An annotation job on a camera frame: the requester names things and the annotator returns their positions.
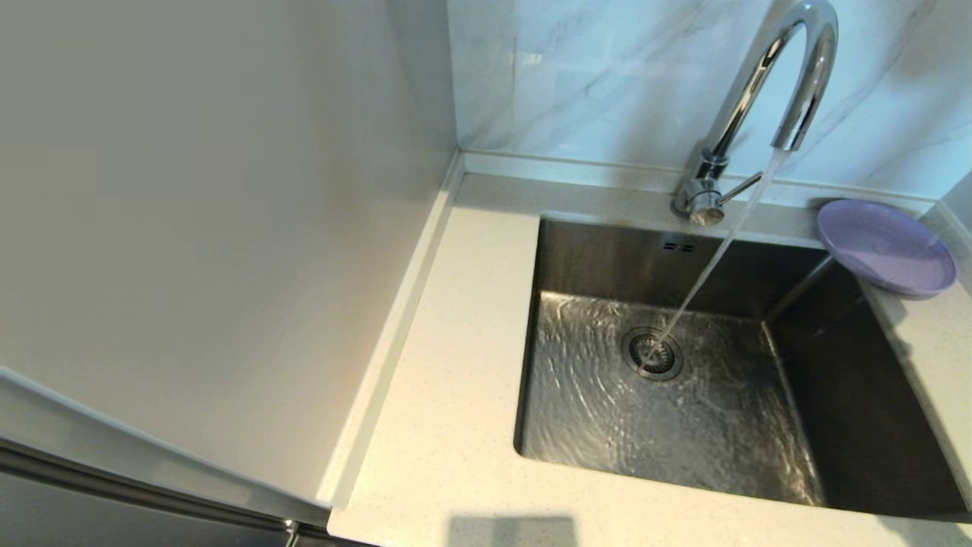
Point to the chrome gooseneck faucet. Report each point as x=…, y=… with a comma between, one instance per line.
x=759, y=68

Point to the purple plastic plate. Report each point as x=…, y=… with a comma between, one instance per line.
x=885, y=247

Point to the stainless steel sink basin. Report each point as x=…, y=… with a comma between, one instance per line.
x=706, y=441

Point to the round metal drain strainer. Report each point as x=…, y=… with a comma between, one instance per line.
x=651, y=353

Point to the tall cabinet unit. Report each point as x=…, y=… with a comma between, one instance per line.
x=190, y=228

